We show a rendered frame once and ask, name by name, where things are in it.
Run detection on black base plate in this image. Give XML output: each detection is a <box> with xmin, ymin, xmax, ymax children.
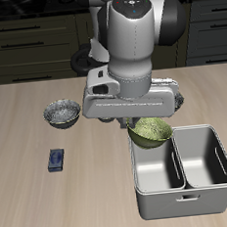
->
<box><xmin>68</xmin><ymin>43</ymin><xmax>98</xmax><ymax>79</ymax></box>

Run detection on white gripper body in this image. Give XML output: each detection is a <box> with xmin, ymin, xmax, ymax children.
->
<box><xmin>79</xmin><ymin>75</ymin><xmax>183</xmax><ymax>126</ymax></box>

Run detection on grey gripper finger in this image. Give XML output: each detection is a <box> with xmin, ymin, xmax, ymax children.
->
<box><xmin>119</xmin><ymin>116</ymin><xmax>131</xmax><ymax>129</ymax></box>

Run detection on grey speckled bowl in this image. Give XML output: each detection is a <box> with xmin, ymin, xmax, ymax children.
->
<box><xmin>40</xmin><ymin>96</ymin><xmax>84</xmax><ymax>132</ymax></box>
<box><xmin>172</xmin><ymin>91</ymin><xmax>187</xmax><ymax>113</ymax></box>

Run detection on dark kitchen cupboards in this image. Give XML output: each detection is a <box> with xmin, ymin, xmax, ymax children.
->
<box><xmin>0</xmin><ymin>0</ymin><xmax>227</xmax><ymax>86</ymax></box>

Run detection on white basket with two bins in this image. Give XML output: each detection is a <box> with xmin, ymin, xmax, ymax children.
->
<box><xmin>128</xmin><ymin>121</ymin><xmax>227</xmax><ymax>222</ymax></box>

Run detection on green bowl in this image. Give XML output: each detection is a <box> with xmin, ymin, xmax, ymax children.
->
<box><xmin>125</xmin><ymin>113</ymin><xmax>176</xmax><ymax>153</ymax></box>

